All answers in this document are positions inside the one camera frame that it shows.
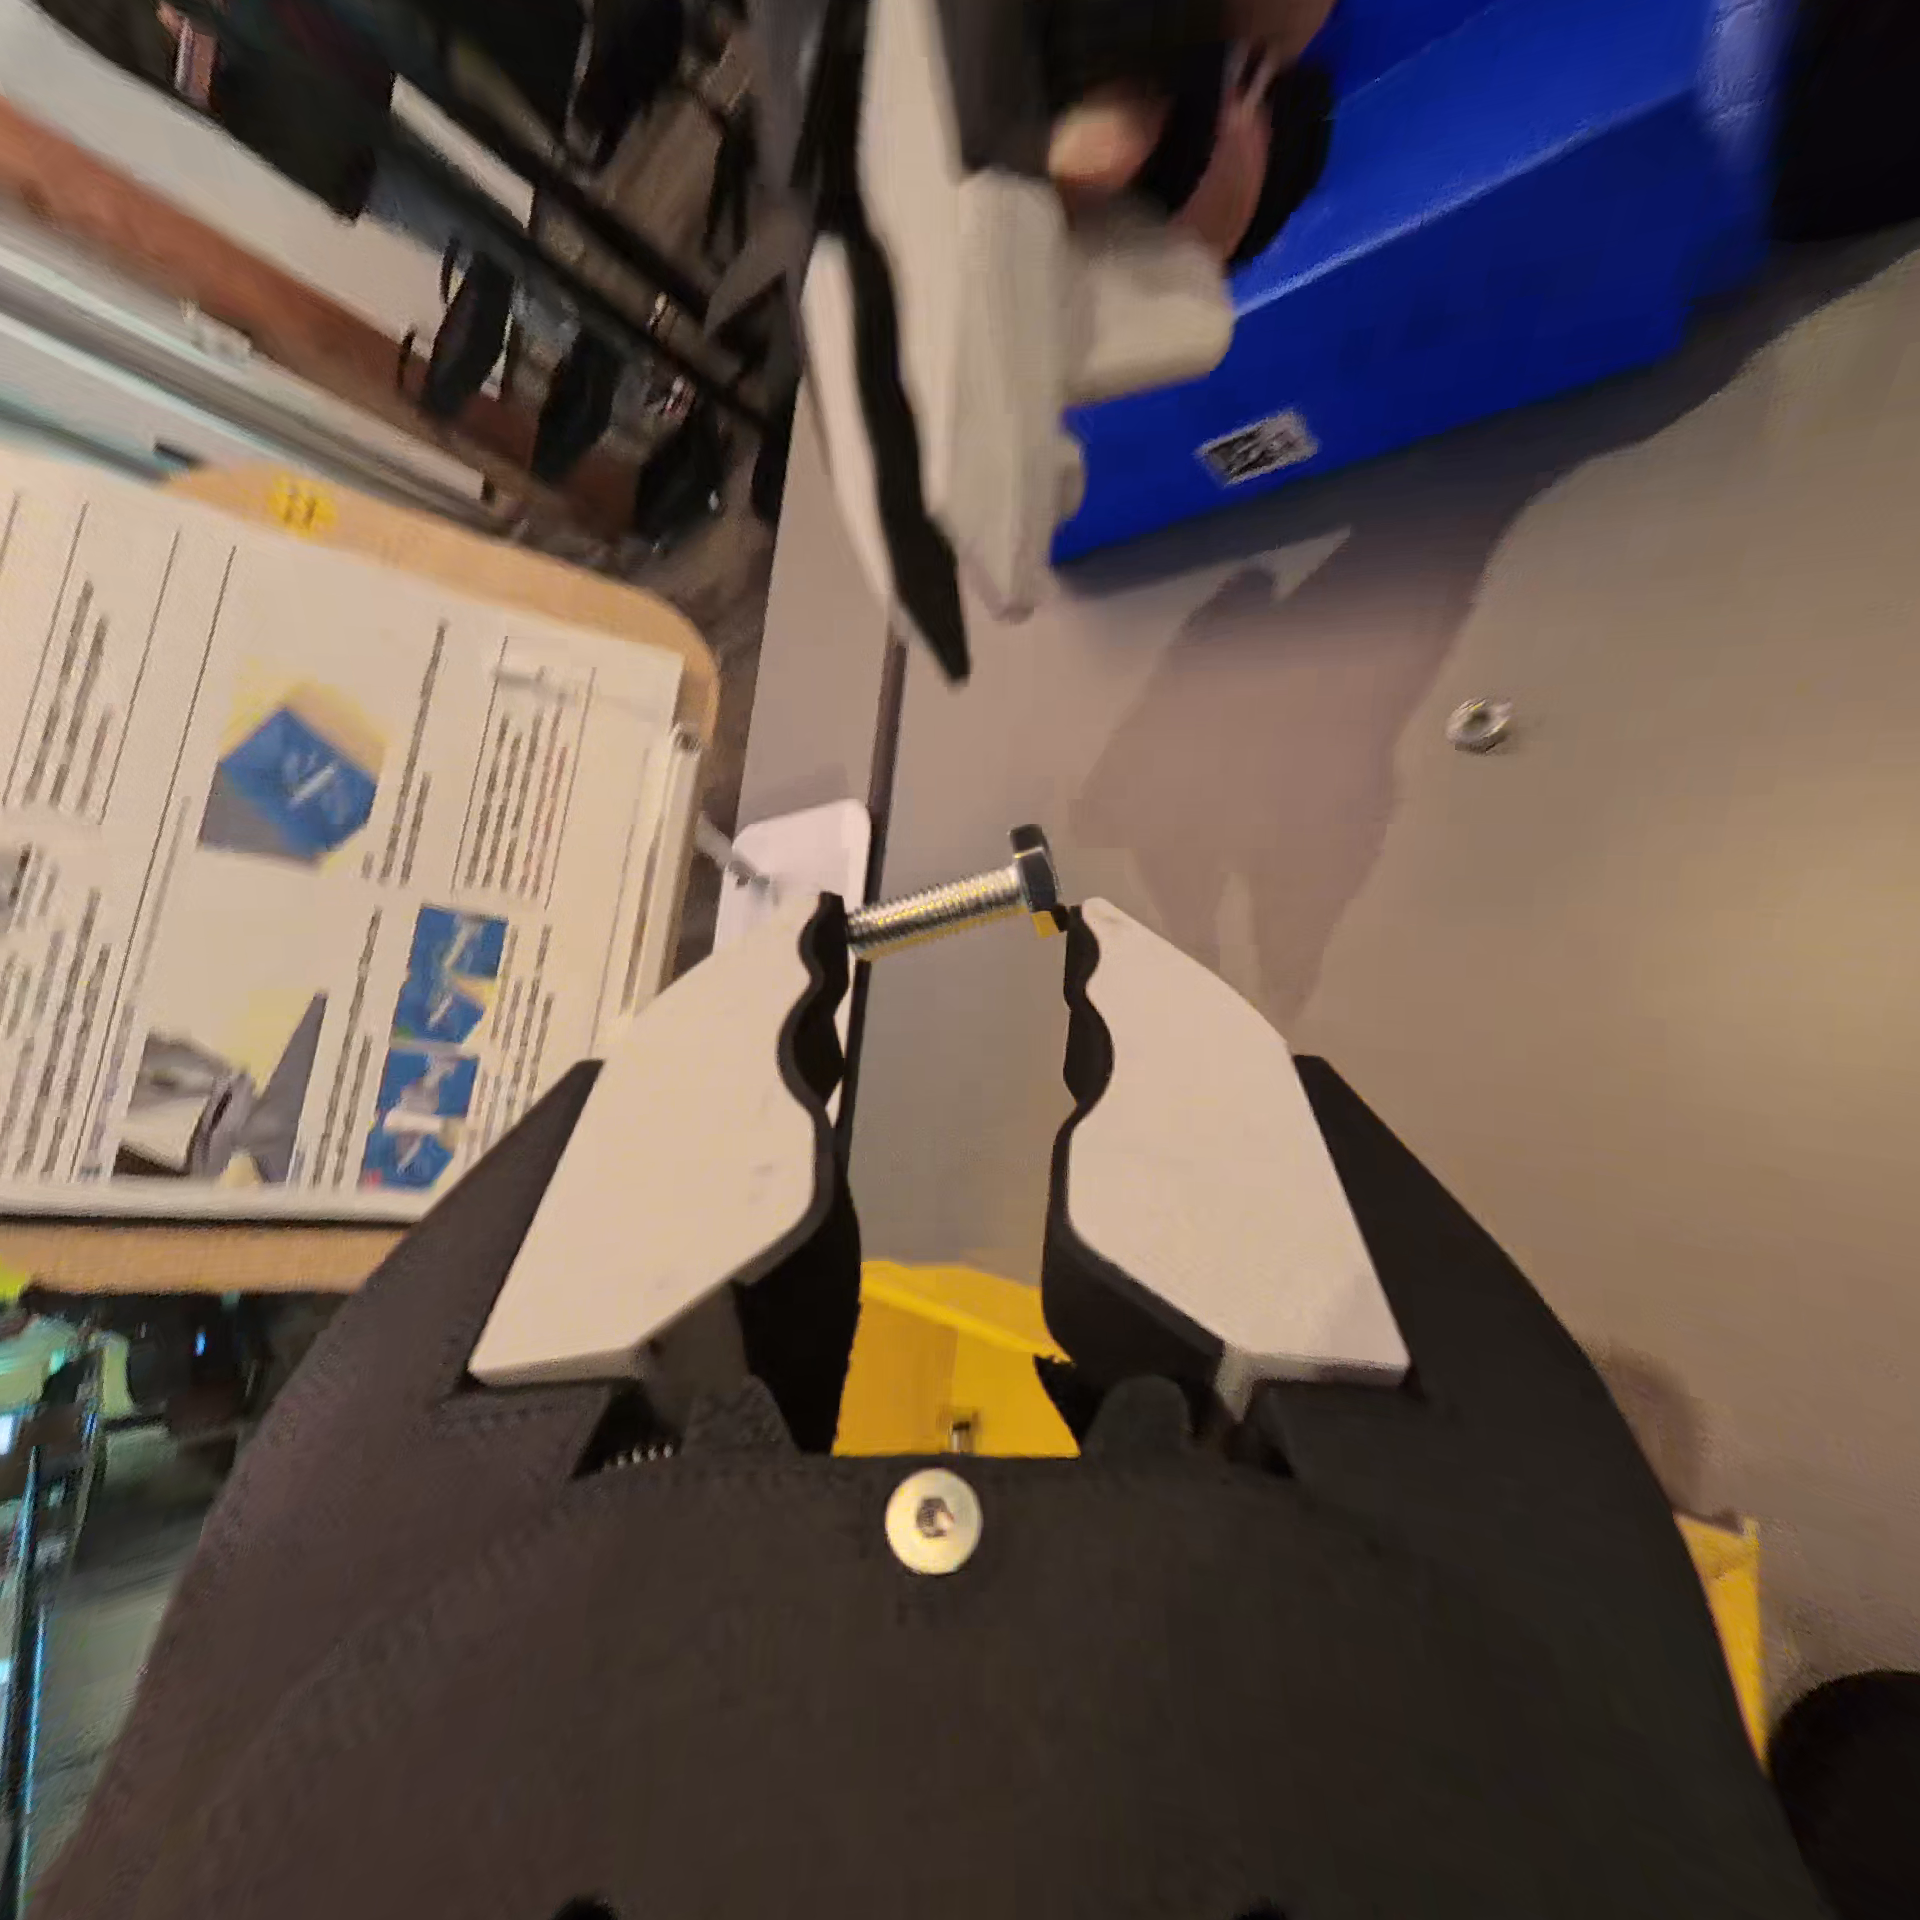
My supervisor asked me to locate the person's right hand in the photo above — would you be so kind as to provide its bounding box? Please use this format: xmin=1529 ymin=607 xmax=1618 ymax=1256
xmin=1048 ymin=0 xmax=1340 ymax=268

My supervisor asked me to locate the black rolling cart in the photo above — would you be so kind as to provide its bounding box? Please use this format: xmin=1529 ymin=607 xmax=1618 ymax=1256
xmin=403 ymin=248 xmax=752 ymax=545

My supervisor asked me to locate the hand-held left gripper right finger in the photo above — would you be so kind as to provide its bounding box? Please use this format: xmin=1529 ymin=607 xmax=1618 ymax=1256
xmin=1041 ymin=897 xmax=1416 ymax=1392

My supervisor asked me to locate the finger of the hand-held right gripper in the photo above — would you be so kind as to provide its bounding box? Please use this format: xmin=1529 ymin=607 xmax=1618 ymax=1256
xmin=800 ymin=0 xmax=977 ymax=689
xmin=900 ymin=164 xmax=1088 ymax=620

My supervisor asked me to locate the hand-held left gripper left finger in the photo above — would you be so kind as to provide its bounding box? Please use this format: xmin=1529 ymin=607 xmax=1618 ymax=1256
xmin=465 ymin=891 xmax=859 ymax=1390

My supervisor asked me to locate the white instruction sheet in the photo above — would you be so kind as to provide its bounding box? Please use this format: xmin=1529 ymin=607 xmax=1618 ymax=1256
xmin=0 ymin=451 xmax=692 ymax=1225

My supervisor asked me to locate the white stand base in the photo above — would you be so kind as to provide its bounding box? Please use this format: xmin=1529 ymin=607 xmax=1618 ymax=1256
xmin=719 ymin=801 xmax=875 ymax=963

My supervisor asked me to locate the yellow plastic bin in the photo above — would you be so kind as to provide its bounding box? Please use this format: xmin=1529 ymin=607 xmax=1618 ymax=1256
xmin=832 ymin=1259 xmax=1771 ymax=1766

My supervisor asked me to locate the wooden document board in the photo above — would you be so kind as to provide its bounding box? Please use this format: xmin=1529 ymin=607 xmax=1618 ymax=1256
xmin=0 ymin=451 xmax=722 ymax=1299

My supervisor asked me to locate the blue plastic bin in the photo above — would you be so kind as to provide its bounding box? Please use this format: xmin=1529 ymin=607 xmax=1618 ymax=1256
xmin=1049 ymin=0 xmax=1802 ymax=569

